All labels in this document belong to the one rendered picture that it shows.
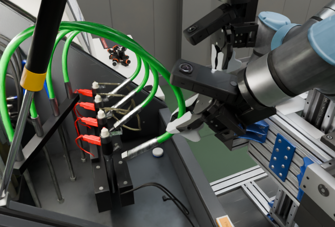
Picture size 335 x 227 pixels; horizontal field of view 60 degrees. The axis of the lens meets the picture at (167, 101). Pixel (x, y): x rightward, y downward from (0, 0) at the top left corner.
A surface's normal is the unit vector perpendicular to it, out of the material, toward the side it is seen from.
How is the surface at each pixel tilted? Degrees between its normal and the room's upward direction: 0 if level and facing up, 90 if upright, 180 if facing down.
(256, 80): 71
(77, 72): 90
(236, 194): 0
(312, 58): 80
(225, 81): 17
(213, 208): 0
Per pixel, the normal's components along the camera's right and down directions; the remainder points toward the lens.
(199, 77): 0.13, -0.65
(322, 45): -0.71, 0.02
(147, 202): 0.00, -0.83
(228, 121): -0.30, 0.69
